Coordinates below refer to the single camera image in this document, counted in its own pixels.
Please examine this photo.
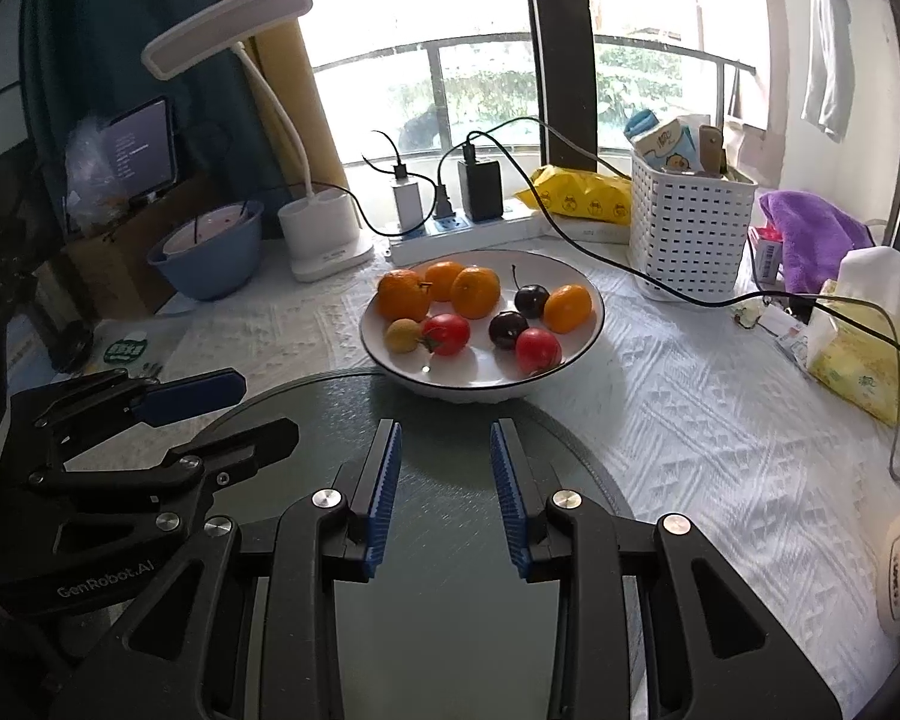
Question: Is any yellow tissue pack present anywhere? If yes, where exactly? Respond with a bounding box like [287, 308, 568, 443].
[804, 246, 900, 427]

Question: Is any purple cloth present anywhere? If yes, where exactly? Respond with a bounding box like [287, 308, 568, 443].
[757, 190, 875, 295]

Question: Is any yellow snack packet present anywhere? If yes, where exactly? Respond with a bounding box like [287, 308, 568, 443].
[514, 165, 635, 224]

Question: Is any black lamp cable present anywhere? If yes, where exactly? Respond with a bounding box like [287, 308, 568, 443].
[311, 184, 402, 237]

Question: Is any long black cable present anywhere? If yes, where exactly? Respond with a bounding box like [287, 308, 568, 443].
[435, 117, 900, 398]

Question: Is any small red tomato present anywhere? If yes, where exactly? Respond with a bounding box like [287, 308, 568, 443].
[421, 313, 472, 357]

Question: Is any short black charger cable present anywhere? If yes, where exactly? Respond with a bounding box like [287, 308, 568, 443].
[361, 130, 410, 182]

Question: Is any white hanging garment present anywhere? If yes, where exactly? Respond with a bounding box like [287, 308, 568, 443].
[801, 0, 856, 143]

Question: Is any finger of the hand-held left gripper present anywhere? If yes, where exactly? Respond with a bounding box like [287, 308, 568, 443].
[11, 367, 247, 437]
[30, 418, 299, 533]

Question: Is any white charger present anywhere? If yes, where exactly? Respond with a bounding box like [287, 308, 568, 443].
[391, 180, 425, 233]

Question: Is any dark cherry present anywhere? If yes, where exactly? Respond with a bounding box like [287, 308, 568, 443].
[488, 310, 530, 350]
[510, 265, 551, 320]

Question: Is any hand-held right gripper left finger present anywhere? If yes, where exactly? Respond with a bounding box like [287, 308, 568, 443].
[49, 420, 404, 720]

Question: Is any small orange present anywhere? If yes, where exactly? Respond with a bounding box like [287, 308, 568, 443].
[542, 284, 594, 335]
[424, 261, 466, 302]

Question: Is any black charger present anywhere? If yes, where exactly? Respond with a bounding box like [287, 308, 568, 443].
[457, 159, 505, 222]

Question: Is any white power strip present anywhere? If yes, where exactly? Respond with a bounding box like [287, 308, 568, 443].
[388, 208, 631, 260]

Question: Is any white textured tablecloth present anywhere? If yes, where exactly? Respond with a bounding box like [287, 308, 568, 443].
[94, 236, 900, 720]

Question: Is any yellow curtain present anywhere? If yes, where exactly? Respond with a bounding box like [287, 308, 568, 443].
[206, 0, 346, 192]

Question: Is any balcony railing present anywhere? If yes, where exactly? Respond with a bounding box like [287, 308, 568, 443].
[311, 32, 758, 166]

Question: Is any crumpled clear plastic bag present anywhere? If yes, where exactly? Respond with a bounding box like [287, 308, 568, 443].
[64, 116, 132, 230]

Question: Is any small white packet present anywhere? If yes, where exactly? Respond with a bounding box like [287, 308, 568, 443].
[772, 311, 815, 368]

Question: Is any printed white carton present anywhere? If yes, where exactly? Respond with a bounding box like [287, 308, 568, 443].
[634, 118, 700, 175]

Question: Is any white bowl with dark rim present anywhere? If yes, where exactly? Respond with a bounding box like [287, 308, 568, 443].
[359, 249, 606, 402]

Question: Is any large orange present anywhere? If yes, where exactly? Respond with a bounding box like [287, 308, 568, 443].
[450, 266, 502, 320]

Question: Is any grey cable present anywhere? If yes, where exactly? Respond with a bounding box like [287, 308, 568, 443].
[466, 120, 635, 177]

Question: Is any white desk lamp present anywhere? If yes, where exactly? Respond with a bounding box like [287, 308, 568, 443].
[141, 0, 376, 284]

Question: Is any brown cardboard box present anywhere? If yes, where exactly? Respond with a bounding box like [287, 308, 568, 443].
[60, 172, 222, 320]

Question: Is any teal curtain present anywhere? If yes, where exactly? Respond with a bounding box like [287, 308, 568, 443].
[22, 0, 293, 241]

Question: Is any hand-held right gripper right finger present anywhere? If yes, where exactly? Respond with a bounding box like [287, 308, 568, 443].
[490, 420, 845, 720]

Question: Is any brown kiwi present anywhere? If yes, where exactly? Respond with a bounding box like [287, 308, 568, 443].
[385, 318, 425, 354]

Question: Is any brown pouch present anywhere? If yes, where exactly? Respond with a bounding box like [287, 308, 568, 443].
[697, 125, 727, 177]

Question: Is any round grey mat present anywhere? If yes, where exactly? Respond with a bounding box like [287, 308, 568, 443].
[105, 369, 635, 720]

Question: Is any white perforated basket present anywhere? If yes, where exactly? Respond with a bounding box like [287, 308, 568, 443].
[630, 150, 758, 302]

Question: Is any blue plastic bowl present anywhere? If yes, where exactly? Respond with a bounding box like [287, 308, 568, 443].
[147, 199, 265, 302]

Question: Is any red white small box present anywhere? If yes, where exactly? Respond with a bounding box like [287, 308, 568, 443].
[748, 225, 785, 282]

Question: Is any orange with dark stem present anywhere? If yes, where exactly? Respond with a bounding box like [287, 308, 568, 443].
[376, 268, 433, 323]

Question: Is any dark window frame post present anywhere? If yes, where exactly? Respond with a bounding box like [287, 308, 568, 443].
[520, 0, 601, 166]

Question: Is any black round container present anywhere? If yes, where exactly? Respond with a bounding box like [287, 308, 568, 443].
[49, 319, 95, 374]

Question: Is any clear printed plastic bag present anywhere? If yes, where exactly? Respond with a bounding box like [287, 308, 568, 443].
[94, 315, 188, 383]

